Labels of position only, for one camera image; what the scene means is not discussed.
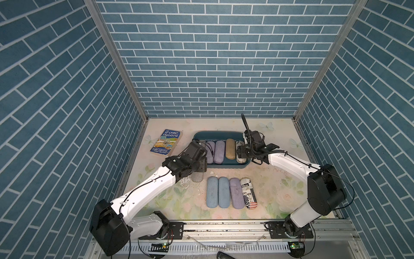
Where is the world map glasses case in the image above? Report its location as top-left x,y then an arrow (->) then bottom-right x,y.
235,141 -> 247,164

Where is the lilac fabric glasses case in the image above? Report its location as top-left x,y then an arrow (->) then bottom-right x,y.
213,140 -> 225,164
205,141 -> 215,164

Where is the tan fabric glasses case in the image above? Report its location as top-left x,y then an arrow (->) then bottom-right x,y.
225,138 -> 236,160

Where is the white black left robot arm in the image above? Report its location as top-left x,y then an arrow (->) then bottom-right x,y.
89,141 -> 208,256

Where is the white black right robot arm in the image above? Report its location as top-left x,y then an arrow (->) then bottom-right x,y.
236,129 -> 348,237

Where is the dark grey lower glasses case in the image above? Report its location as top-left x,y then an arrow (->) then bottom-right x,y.
191,172 -> 204,183

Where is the light blue glasses case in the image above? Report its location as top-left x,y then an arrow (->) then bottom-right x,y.
206,177 -> 218,208
218,177 -> 231,208

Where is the teal plastic storage box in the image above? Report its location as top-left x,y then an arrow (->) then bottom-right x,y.
192,131 -> 252,169

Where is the newspaper flag print glasses case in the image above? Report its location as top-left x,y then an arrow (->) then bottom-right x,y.
240,178 -> 258,209

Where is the lower lilac glasses case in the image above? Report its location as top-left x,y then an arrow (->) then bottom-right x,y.
229,178 -> 245,209

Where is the blue paperback book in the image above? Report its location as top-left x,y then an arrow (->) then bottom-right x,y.
150,129 -> 182,156

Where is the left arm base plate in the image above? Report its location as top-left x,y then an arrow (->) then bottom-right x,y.
152,222 -> 184,241

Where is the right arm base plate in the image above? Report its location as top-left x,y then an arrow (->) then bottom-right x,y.
264,220 -> 314,239

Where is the aluminium mounting rail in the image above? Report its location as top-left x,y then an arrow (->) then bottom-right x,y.
129,220 -> 356,243

